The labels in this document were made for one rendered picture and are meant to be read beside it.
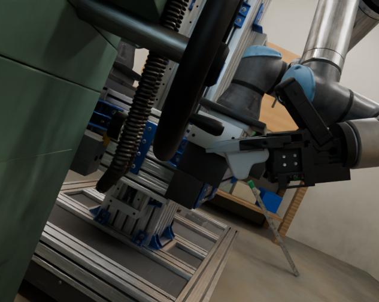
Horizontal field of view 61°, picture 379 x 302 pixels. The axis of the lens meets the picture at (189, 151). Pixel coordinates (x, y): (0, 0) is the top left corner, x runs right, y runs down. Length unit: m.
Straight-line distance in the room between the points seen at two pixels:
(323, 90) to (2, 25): 0.46
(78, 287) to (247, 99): 0.76
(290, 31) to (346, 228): 2.38
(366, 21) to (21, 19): 0.77
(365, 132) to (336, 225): 3.78
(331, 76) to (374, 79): 3.72
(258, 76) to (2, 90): 0.80
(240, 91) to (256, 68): 0.09
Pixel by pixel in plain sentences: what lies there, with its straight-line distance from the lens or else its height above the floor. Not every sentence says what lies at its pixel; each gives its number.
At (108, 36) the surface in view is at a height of 0.81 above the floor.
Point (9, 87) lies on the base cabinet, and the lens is 0.40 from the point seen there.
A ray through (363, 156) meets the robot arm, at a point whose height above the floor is 0.78.
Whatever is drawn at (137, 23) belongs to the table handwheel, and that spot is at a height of 0.81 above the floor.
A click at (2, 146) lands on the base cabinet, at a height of 0.61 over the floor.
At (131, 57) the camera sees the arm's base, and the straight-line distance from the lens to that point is 1.22.
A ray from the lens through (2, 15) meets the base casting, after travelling 0.36.
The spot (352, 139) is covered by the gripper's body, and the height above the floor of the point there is 0.80.
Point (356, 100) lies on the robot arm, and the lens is 0.62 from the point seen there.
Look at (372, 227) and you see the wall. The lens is 4.47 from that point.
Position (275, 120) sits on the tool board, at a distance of 3.86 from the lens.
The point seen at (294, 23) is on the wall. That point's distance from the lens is 4.11.
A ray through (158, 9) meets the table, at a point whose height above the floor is 0.84.
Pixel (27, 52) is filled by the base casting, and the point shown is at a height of 0.72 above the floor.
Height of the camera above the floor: 0.72
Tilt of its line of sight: 4 degrees down
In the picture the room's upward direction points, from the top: 24 degrees clockwise
